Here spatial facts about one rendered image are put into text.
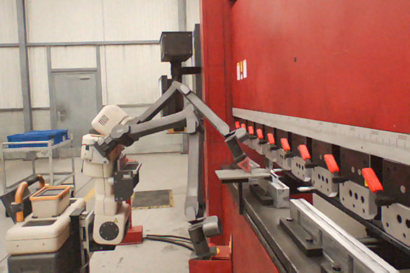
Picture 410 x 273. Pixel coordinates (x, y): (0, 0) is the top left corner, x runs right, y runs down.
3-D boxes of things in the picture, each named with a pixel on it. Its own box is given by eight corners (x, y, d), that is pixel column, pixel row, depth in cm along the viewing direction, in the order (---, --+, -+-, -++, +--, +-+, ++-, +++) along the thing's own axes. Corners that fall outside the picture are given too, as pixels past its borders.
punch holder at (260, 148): (255, 150, 199) (254, 122, 198) (269, 150, 200) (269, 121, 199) (262, 155, 184) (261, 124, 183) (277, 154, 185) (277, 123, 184)
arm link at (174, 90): (182, 83, 222) (176, 75, 214) (195, 95, 215) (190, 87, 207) (130, 131, 220) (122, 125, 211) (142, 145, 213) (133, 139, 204)
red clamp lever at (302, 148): (298, 144, 120) (306, 166, 113) (309, 143, 120) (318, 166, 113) (296, 147, 121) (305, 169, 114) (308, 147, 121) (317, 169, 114)
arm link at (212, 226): (194, 212, 143) (185, 207, 136) (220, 206, 141) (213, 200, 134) (197, 242, 137) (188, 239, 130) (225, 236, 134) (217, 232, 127)
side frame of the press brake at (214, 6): (207, 260, 304) (198, -11, 289) (302, 253, 312) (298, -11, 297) (210, 274, 279) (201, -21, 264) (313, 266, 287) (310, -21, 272)
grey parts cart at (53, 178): (32, 197, 522) (28, 134, 516) (77, 195, 526) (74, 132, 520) (2, 218, 432) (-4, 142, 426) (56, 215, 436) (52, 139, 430)
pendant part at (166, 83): (160, 117, 324) (158, 78, 321) (172, 116, 326) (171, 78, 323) (162, 120, 279) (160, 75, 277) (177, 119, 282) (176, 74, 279)
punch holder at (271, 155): (264, 156, 179) (263, 124, 178) (280, 156, 180) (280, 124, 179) (273, 162, 164) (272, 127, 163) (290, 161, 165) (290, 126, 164)
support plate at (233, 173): (215, 172, 197) (215, 170, 197) (260, 169, 199) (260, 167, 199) (219, 179, 179) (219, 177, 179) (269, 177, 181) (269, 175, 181)
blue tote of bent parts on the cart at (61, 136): (34, 142, 515) (33, 130, 514) (69, 141, 518) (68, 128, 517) (23, 145, 479) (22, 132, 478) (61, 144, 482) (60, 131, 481)
